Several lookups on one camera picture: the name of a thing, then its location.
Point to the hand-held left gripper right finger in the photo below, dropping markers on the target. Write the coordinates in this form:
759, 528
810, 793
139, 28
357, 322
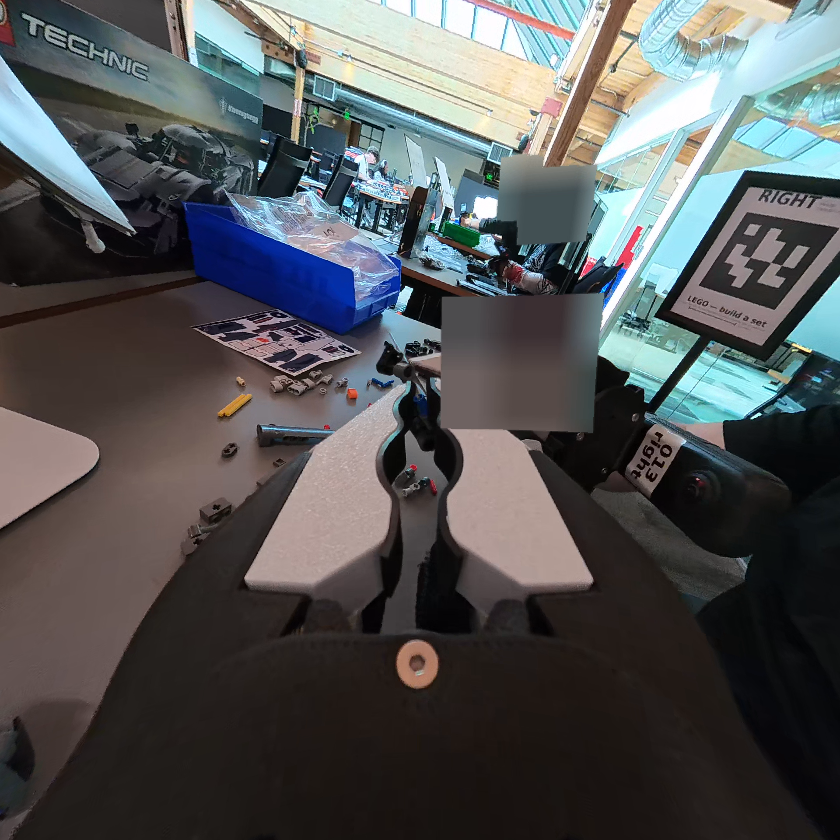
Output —
518, 525

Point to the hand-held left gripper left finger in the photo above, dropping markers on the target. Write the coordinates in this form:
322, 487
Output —
315, 518

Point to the black lego connector blue pin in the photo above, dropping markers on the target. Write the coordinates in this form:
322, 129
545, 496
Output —
390, 358

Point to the dark grey lego tube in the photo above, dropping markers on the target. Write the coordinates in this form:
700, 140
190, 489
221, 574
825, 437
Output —
295, 434

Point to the dark grey lego brick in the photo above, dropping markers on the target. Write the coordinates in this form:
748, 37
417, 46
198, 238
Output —
216, 508
197, 535

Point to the black and red lego pieces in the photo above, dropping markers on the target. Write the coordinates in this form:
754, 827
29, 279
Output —
413, 485

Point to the cluster of grey lego connectors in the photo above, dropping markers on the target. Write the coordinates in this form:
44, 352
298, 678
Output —
298, 386

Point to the yellow lego axle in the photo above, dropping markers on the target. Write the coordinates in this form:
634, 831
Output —
235, 405

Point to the small black lego pins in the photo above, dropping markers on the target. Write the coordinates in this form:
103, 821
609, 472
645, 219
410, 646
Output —
423, 346

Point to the lego set box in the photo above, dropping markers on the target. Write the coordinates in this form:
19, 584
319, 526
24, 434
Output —
131, 98

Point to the person's black clothed body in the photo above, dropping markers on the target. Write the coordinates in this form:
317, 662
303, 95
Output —
787, 623

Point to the sticker sheet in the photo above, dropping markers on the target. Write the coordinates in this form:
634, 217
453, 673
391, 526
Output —
275, 341

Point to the black framed marker sign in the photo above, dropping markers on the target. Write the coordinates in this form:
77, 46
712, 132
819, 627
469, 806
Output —
754, 262

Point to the blue storage bin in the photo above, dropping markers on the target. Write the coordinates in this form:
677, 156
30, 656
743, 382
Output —
275, 275

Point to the background wooden desk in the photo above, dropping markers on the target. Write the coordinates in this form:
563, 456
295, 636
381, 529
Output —
446, 275

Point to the white book stand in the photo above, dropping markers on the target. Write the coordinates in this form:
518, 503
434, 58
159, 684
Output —
39, 459

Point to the clear plastic bags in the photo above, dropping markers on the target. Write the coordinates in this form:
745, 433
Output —
308, 229

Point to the green storage bin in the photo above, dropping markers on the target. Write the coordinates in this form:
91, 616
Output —
459, 234

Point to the black upright panel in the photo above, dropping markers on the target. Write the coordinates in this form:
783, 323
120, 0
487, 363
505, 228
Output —
420, 223

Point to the black office chair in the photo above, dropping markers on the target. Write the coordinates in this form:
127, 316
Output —
285, 167
340, 184

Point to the white board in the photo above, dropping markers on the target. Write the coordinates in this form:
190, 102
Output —
415, 161
443, 180

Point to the open instruction booklet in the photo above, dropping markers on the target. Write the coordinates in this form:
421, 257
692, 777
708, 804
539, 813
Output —
52, 151

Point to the dark hard case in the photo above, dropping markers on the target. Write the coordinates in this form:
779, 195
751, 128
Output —
131, 19

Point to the spiral metal duct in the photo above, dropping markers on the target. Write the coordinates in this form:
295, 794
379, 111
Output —
689, 39

